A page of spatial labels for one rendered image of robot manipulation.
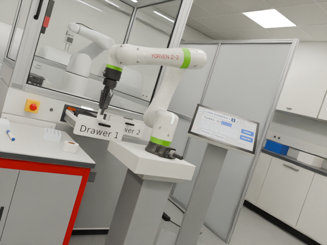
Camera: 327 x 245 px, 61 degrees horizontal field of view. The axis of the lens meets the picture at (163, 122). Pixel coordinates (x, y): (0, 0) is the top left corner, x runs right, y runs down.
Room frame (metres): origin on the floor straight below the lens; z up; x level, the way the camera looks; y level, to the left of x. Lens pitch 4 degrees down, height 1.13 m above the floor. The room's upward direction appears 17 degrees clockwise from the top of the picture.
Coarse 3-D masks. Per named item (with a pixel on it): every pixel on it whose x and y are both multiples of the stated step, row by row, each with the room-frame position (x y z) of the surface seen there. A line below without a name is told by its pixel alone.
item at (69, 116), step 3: (66, 111) 1.77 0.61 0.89; (69, 111) 1.75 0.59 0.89; (72, 111) 1.83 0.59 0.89; (66, 114) 1.74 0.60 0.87; (69, 114) 1.71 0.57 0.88; (72, 114) 1.67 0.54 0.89; (75, 114) 1.85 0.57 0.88; (66, 117) 1.73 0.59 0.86; (69, 117) 1.68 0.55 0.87; (72, 117) 1.65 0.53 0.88; (75, 117) 1.60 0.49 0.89; (66, 120) 1.72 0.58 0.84; (69, 120) 1.67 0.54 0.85; (72, 120) 1.63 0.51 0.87; (75, 120) 1.59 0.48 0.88; (69, 123) 1.66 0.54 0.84; (72, 123) 1.61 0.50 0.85; (72, 126) 1.61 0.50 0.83
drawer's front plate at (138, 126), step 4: (112, 116) 1.94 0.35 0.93; (112, 120) 1.94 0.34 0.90; (116, 120) 1.96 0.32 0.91; (120, 120) 1.98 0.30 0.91; (124, 120) 1.99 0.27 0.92; (128, 120) 2.01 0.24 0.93; (124, 124) 2.00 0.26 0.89; (136, 124) 2.05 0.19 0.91; (140, 124) 2.07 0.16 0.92; (144, 124) 2.09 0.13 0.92; (128, 128) 2.02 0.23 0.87; (132, 128) 2.04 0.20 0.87; (136, 128) 2.06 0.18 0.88; (140, 128) 2.08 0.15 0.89; (124, 132) 2.01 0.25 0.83; (136, 132) 2.07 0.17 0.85; (140, 132) 2.08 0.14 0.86; (136, 136) 2.07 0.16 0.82; (140, 136) 2.09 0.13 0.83
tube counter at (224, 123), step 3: (219, 120) 2.22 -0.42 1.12; (219, 123) 2.20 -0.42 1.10; (222, 123) 2.20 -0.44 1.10; (225, 123) 2.20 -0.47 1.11; (228, 123) 2.20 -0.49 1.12; (231, 123) 2.21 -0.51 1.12; (228, 126) 2.19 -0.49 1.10; (231, 126) 2.19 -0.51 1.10; (234, 126) 2.19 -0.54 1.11; (237, 126) 2.20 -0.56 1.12; (237, 129) 2.18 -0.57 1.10
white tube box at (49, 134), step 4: (48, 128) 1.54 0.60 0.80; (44, 132) 1.43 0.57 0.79; (48, 132) 1.45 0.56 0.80; (52, 132) 1.48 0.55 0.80; (56, 132) 1.51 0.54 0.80; (60, 132) 1.53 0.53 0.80; (44, 136) 1.43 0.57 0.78; (48, 136) 1.44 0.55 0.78; (52, 136) 1.44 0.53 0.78; (56, 136) 1.45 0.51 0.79; (60, 136) 1.46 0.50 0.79; (52, 140) 1.45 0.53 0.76; (56, 140) 1.45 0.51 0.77
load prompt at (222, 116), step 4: (204, 112) 2.25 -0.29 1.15; (208, 112) 2.26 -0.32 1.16; (212, 112) 2.26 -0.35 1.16; (216, 112) 2.27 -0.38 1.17; (216, 116) 2.24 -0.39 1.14; (220, 116) 2.24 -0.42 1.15; (224, 116) 2.25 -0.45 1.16; (228, 116) 2.25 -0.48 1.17; (228, 120) 2.23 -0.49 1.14; (232, 120) 2.23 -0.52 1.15; (236, 120) 2.24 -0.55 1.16; (240, 120) 2.24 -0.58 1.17
